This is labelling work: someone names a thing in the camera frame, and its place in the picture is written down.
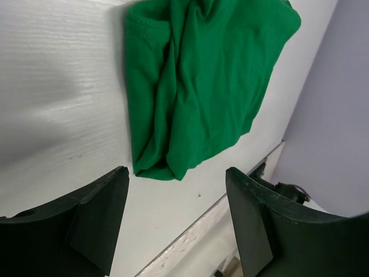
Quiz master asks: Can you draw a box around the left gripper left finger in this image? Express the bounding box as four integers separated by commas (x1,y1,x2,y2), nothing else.
1,166,129,276

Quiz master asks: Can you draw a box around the green t-shirt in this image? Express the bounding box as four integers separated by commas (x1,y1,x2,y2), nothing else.
124,1,302,181

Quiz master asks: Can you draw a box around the aluminium table edge rail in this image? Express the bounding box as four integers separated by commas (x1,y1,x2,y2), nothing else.
129,136,283,276

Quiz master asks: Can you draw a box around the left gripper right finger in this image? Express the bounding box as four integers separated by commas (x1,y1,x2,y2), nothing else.
225,167,368,276

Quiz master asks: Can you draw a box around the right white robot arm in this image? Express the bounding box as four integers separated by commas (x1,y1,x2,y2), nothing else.
272,182,348,223

